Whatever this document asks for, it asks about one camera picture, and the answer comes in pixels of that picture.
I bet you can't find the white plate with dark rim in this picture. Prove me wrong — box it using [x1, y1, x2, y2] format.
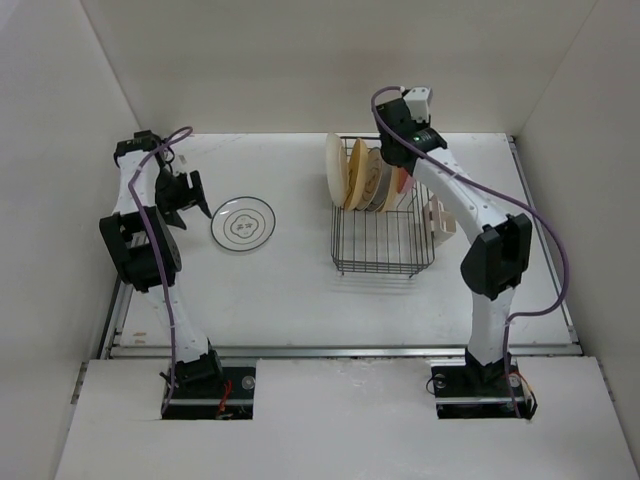
[210, 196, 276, 253]

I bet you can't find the orange yellow plate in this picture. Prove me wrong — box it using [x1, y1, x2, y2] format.
[378, 166, 401, 213]

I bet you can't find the grey patterned plate in rack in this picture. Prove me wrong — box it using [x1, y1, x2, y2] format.
[357, 148, 391, 211]

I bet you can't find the beige cutlery holder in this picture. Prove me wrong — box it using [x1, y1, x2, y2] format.
[423, 195, 457, 248]

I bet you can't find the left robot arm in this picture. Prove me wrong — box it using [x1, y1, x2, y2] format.
[99, 127, 224, 397]

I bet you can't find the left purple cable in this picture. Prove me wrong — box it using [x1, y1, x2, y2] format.
[127, 125, 194, 419]

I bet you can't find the wire dish rack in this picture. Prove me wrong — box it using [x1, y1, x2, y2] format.
[330, 134, 435, 278]

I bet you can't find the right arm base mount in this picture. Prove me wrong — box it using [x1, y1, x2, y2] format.
[427, 363, 538, 420]

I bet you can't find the tan yellow plate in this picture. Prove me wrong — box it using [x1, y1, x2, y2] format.
[344, 138, 369, 211]

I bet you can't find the pink plate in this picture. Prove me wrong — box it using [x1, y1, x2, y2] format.
[398, 168, 414, 193]

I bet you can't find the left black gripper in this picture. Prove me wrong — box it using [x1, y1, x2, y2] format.
[154, 167, 209, 229]

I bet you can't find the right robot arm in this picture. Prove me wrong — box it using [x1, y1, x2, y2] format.
[372, 98, 532, 396]

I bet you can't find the cream white plate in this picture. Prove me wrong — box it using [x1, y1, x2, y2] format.
[325, 133, 349, 207]

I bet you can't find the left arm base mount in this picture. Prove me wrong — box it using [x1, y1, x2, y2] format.
[160, 364, 257, 421]

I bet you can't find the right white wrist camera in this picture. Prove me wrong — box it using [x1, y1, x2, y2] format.
[402, 86, 433, 123]

